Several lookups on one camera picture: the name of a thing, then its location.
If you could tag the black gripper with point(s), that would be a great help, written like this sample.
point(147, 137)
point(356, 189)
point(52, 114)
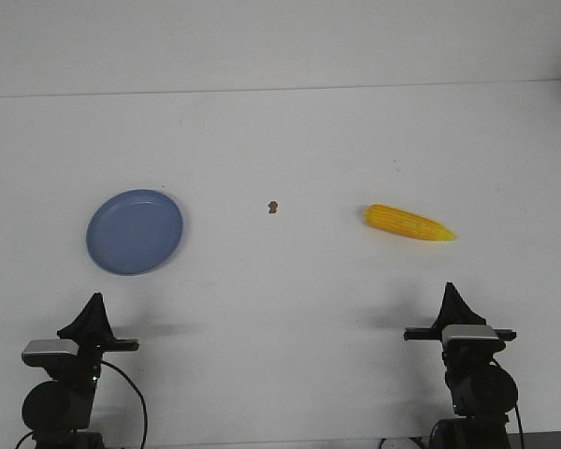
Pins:
point(464, 348)
point(92, 327)

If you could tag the blue round plate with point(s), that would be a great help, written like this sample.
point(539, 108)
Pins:
point(134, 232)

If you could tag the yellow corn cob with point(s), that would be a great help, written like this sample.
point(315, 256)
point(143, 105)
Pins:
point(406, 224)

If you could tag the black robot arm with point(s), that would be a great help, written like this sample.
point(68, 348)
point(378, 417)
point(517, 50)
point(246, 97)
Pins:
point(58, 411)
point(482, 392)

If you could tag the small brown crumb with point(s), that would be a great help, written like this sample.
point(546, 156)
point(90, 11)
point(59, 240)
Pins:
point(273, 207)

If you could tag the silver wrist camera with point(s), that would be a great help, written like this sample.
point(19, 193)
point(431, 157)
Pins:
point(467, 334)
point(44, 353)

